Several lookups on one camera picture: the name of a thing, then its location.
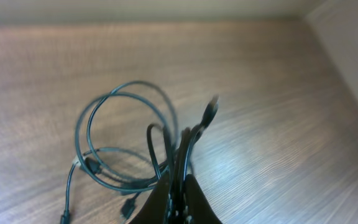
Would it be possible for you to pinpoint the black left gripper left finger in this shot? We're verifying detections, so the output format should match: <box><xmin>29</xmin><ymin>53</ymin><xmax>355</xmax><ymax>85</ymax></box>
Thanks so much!
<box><xmin>129</xmin><ymin>173</ymin><xmax>170</xmax><ymax>224</ymax></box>

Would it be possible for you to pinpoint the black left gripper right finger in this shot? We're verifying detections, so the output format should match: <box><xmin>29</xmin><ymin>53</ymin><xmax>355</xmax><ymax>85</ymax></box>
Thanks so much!
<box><xmin>184</xmin><ymin>174</ymin><xmax>222</xmax><ymax>224</ymax></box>

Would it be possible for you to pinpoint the thin black USB cable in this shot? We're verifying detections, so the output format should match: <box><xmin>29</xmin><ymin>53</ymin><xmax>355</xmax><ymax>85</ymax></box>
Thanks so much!
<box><xmin>60</xmin><ymin>80</ymin><xmax>180</xmax><ymax>224</ymax></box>

